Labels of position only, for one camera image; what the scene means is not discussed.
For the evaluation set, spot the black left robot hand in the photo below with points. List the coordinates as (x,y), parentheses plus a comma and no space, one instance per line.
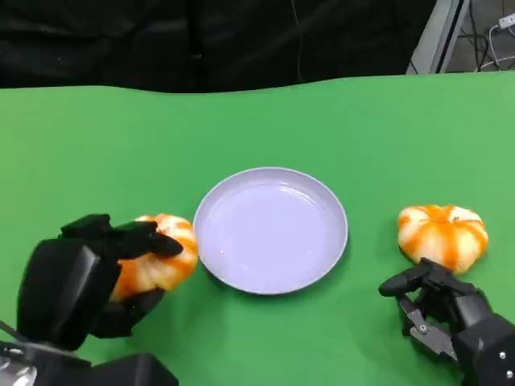
(64,281)

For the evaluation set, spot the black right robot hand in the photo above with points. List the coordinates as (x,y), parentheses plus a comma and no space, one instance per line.
(470,317)

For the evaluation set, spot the orange white toy bread roll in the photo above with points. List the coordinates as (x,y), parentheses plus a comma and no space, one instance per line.
(442,241)
(169,269)

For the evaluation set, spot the green table cloth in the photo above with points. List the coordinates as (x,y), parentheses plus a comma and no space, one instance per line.
(120,161)

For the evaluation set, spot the lilac round plate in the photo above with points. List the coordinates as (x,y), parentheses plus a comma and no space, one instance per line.
(271,233)

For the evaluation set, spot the black backdrop curtain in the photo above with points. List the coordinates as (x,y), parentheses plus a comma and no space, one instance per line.
(161,40)

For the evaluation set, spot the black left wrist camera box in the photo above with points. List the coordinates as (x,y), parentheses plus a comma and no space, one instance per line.
(133,372)

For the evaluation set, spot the grey metal frame post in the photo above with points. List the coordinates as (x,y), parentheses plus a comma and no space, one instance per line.
(438,36)

